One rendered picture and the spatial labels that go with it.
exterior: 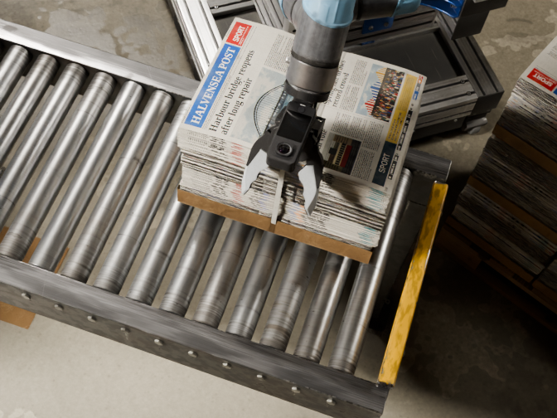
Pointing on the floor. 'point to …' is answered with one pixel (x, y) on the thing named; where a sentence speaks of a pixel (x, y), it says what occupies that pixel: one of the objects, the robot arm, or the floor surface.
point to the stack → (531, 178)
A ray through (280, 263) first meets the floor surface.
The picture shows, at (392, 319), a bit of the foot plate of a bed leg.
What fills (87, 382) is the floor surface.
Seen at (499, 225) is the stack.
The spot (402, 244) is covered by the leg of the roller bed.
